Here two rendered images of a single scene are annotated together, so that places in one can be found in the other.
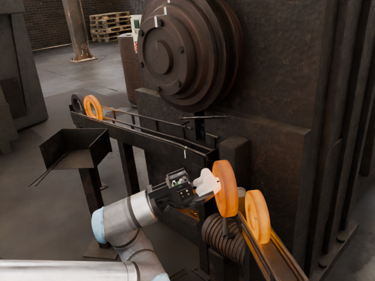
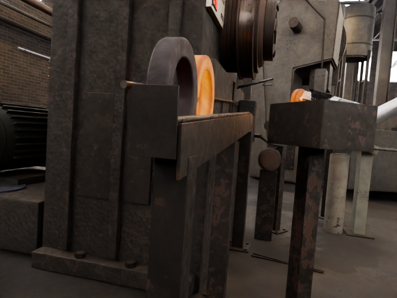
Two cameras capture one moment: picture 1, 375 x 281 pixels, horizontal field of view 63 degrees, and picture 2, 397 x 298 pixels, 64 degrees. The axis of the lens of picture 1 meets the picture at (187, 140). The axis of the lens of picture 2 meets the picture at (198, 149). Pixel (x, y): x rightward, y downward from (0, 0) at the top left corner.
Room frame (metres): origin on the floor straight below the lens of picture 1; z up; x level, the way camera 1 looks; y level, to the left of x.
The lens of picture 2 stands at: (2.28, 1.21, 0.61)
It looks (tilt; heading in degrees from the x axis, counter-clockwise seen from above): 3 degrees down; 236
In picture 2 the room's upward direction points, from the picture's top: 4 degrees clockwise
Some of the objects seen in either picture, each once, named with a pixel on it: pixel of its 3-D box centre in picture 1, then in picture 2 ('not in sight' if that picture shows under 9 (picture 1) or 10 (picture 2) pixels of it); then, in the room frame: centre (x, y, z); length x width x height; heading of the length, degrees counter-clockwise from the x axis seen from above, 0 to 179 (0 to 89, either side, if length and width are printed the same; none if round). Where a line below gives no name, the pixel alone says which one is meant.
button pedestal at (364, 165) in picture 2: not in sight; (361, 187); (0.20, 0.07, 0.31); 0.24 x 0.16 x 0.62; 42
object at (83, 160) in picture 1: (90, 195); (309, 214); (1.38, 0.56, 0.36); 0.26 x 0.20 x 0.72; 77
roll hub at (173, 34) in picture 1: (163, 56); (271, 31); (1.13, 0.06, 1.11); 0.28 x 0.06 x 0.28; 42
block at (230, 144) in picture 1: (235, 166); (246, 121); (1.03, -0.18, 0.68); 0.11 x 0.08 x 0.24; 132
